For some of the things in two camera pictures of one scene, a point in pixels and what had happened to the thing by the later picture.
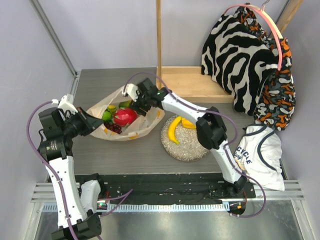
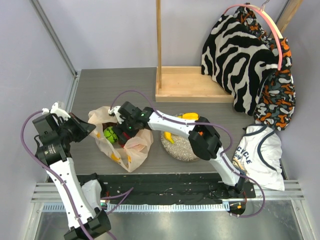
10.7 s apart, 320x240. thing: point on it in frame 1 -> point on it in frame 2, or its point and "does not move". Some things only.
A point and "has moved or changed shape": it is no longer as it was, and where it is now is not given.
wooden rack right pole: (287, 14) does not move
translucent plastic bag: (142, 125) has moved or changed shape
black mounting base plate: (163, 188) does not move
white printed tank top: (258, 154) does not move
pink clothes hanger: (276, 26) does not move
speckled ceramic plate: (190, 148) does not move
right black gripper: (140, 100) -> (121, 130)
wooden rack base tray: (189, 83) does not move
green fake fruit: (106, 115) -> (110, 135)
